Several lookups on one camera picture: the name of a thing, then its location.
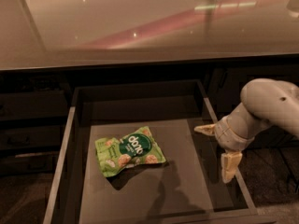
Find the dark thin metal stand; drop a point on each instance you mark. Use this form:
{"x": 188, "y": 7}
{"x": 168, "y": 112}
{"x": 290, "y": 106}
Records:
{"x": 291, "y": 177}

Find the dark drawer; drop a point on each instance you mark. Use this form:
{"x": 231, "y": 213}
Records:
{"x": 43, "y": 136}
{"x": 186, "y": 189}
{"x": 28, "y": 163}
{"x": 32, "y": 105}

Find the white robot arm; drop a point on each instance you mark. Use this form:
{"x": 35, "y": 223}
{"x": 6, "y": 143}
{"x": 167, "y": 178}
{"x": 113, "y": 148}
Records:
{"x": 264, "y": 102}

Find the dark cabinet door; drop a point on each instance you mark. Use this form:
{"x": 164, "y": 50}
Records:
{"x": 226, "y": 83}

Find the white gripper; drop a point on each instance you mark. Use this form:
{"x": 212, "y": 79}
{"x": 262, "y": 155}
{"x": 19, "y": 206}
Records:
{"x": 224, "y": 132}

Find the green snack bag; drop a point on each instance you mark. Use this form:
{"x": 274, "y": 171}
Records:
{"x": 137, "y": 148}

